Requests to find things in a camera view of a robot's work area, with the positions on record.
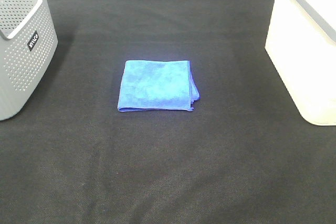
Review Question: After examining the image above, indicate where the grey perforated plastic basket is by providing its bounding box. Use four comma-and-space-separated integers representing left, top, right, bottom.
1, 0, 58, 120

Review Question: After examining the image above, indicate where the black tablecloth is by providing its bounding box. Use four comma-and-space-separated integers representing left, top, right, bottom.
1, 0, 335, 223

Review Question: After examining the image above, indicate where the blue microfiber towel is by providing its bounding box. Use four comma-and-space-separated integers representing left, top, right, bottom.
118, 60, 200, 112

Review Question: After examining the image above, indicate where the white plastic basket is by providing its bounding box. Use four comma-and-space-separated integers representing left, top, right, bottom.
265, 0, 335, 126

